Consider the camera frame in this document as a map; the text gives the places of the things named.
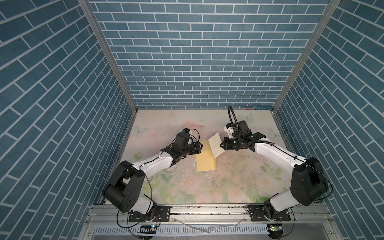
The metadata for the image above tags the cream letter paper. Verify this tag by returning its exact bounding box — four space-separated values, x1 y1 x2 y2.
208 133 225 158

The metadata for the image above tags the yellow envelope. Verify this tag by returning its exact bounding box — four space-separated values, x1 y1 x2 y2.
196 141 217 172

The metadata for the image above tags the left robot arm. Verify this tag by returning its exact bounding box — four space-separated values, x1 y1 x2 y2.
102 129 203 219

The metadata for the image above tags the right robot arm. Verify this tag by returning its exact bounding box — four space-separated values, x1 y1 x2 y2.
220 121 330 217

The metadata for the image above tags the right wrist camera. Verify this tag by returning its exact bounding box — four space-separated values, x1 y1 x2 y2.
224 123 235 139

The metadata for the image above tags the black corrugated cable hose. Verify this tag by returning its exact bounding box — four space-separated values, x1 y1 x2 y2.
227 104 241 139

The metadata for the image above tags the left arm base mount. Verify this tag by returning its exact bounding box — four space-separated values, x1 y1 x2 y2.
129 206 171 223

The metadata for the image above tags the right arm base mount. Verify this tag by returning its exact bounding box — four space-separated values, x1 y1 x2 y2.
246 204 291 222

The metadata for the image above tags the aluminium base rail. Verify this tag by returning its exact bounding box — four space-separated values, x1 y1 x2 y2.
79 204 342 240

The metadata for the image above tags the white vented cable duct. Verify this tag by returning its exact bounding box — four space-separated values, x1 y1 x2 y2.
93 224 270 237

